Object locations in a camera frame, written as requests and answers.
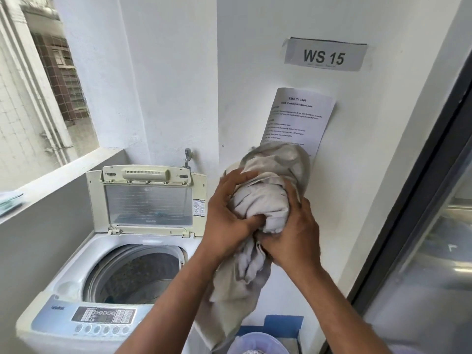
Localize white top-load washing machine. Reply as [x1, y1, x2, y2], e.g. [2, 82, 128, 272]
[15, 164, 222, 354]

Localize person's left forearm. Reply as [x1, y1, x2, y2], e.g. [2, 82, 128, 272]
[117, 251, 231, 354]

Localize grey cloth garment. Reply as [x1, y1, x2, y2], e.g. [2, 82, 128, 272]
[201, 143, 312, 351]

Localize blue cardboard box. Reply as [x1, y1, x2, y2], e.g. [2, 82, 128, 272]
[263, 315, 305, 351]

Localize person's left hand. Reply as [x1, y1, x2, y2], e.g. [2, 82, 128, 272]
[201, 169, 267, 259]

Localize white drain pipes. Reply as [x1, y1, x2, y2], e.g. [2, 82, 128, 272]
[0, 3, 74, 167]

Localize cream washing machine lid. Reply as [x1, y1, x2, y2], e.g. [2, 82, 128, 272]
[86, 164, 207, 239]

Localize white paper wall label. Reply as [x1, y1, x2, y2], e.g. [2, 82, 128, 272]
[284, 37, 368, 73]

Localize person's right forearm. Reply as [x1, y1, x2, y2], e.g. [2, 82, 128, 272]
[280, 260, 394, 354]

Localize dark framed glass door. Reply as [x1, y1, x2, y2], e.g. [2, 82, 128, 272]
[317, 44, 472, 354]

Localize clear plastic item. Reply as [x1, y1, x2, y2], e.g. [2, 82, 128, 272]
[0, 192, 25, 219]

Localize lavender plastic laundry basket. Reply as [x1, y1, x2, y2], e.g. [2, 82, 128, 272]
[227, 332, 300, 354]

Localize brown brick building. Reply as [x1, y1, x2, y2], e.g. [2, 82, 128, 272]
[22, 5, 90, 124]

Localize person's right hand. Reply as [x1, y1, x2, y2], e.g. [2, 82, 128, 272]
[259, 186, 323, 272]

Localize printed instruction sheet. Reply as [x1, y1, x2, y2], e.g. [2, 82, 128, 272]
[259, 88, 337, 159]

